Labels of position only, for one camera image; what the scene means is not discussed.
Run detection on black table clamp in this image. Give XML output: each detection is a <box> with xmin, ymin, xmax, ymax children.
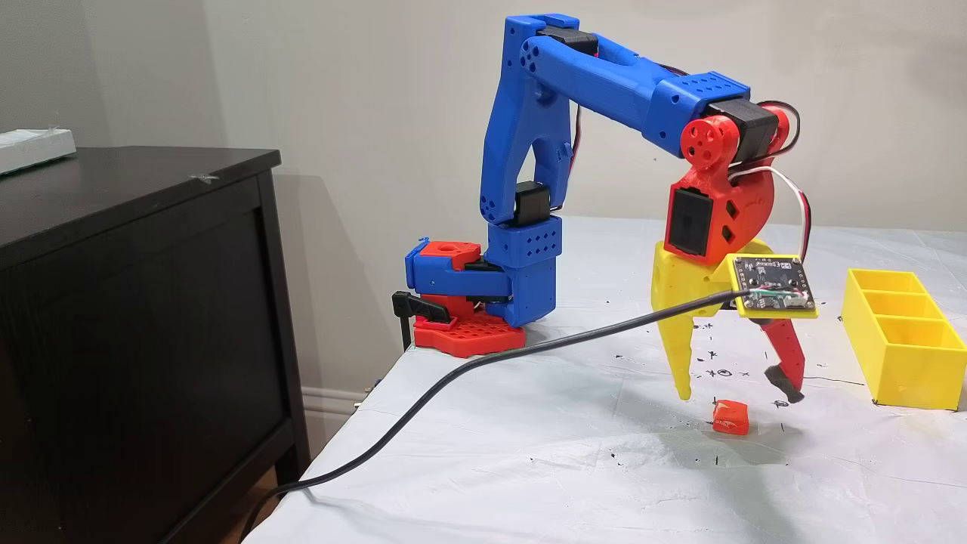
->
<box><xmin>391</xmin><ymin>291</ymin><xmax>454</xmax><ymax>352</ymax></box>

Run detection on camera board in yellow mount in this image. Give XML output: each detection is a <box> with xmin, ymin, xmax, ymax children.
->
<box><xmin>724</xmin><ymin>254</ymin><xmax>820</xmax><ymax>320</ymax></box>

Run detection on black camera cable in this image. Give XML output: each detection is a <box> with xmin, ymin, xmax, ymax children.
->
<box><xmin>238</xmin><ymin>289</ymin><xmax>756</xmax><ymax>541</ymax></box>

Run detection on orange Starburst candy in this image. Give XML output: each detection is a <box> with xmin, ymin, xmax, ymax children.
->
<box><xmin>712</xmin><ymin>400</ymin><xmax>750</xmax><ymax>436</ymax></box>

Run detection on white servo wire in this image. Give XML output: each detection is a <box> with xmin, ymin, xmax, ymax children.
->
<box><xmin>729</xmin><ymin>166</ymin><xmax>811</xmax><ymax>261</ymax></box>

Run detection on white plastic table cover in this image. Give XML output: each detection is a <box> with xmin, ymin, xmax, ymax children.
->
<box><xmin>242</xmin><ymin>215</ymin><xmax>967</xmax><ymax>544</ymax></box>

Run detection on white flat box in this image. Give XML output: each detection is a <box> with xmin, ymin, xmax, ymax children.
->
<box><xmin>0</xmin><ymin>128</ymin><xmax>78</xmax><ymax>176</ymax></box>

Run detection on dark servo wire loop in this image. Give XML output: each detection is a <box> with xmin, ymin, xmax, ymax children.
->
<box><xmin>755</xmin><ymin>100</ymin><xmax>802</xmax><ymax>156</ymax></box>

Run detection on yellow three-compartment box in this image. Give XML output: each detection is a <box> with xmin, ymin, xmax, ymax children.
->
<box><xmin>841</xmin><ymin>268</ymin><xmax>967</xmax><ymax>412</ymax></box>

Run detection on dark wooden cabinet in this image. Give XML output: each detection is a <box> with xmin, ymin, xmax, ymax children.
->
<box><xmin>0</xmin><ymin>146</ymin><xmax>310</xmax><ymax>544</ymax></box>

